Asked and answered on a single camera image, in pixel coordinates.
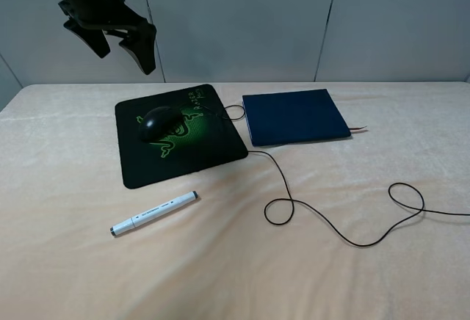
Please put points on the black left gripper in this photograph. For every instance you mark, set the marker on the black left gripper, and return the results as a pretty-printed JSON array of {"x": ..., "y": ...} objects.
[{"x": 93, "y": 17}]

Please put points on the black computer mouse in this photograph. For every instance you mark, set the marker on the black computer mouse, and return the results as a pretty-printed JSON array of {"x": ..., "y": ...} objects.
[{"x": 158, "y": 123}]

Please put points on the white marker pen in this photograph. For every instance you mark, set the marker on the white marker pen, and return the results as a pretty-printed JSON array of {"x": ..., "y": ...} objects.
[{"x": 153, "y": 213}]

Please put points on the black green mouse pad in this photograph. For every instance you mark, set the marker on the black green mouse pad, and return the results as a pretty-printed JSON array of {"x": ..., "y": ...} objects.
[{"x": 206, "y": 137}]

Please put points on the dark blue notebook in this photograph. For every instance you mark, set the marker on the dark blue notebook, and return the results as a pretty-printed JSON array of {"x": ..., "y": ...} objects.
[{"x": 294, "y": 117}]

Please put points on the beige fuzzy table cloth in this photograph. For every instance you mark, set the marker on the beige fuzzy table cloth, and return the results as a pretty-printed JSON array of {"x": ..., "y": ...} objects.
[{"x": 373, "y": 227}]

